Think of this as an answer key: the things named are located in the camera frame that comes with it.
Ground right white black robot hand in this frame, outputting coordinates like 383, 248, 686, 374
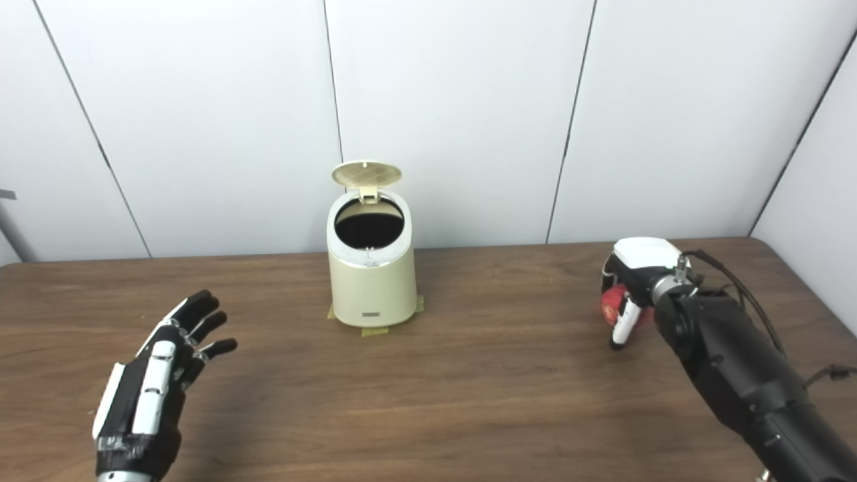
601, 236, 694, 351

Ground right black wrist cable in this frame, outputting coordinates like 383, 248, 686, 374
680, 250, 857, 389

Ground cream-colored bin body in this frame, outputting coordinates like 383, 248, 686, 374
326, 189, 418, 328

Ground red apple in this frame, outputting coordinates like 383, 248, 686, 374
601, 283, 650, 329

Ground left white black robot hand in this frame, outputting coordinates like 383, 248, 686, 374
92, 289, 238, 479

